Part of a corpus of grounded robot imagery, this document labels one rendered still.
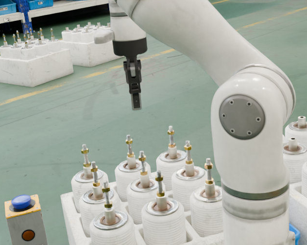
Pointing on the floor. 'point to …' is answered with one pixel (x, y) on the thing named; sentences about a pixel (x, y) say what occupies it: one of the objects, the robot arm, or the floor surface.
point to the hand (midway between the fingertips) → (136, 99)
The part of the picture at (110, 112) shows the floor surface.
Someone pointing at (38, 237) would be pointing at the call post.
